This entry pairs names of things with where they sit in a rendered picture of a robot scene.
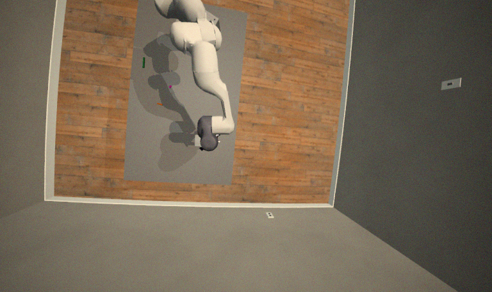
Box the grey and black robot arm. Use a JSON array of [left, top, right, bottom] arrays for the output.
[[154, 0, 234, 151]]

